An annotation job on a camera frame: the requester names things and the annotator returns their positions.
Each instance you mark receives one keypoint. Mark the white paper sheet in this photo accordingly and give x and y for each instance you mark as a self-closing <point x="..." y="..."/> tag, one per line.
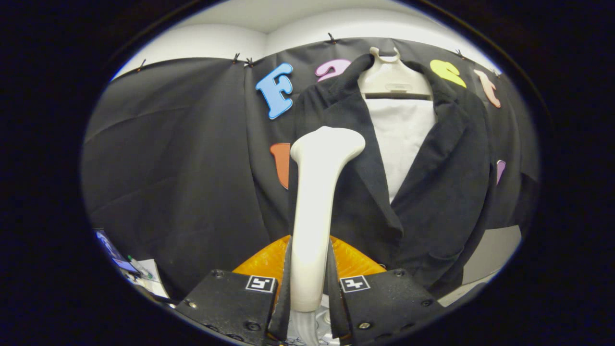
<point x="153" y="283"/>

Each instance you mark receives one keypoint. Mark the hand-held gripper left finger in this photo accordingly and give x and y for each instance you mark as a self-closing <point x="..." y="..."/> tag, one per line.
<point x="284" y="300"/>

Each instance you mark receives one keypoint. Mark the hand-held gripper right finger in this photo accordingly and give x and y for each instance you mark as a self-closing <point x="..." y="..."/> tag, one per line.
<point x="335" y="302"/>

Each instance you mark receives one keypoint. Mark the green capped pen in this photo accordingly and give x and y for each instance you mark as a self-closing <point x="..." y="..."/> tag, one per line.
<point x="140" y="267"/>

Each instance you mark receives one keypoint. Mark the grey cabinet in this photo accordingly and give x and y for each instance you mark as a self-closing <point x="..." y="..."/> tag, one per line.
<point x="495" y="250"/>

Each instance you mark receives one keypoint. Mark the black suit jacket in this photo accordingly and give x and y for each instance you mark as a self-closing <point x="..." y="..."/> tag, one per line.
<point x="447" y="192"/>

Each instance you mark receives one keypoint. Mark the black backdrop cloth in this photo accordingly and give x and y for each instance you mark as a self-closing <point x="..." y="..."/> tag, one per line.
<point x="173" y="168"/>

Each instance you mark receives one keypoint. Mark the blue screen tablet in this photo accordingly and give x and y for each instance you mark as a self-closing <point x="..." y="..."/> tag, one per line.
<point x="113" y="250"/>

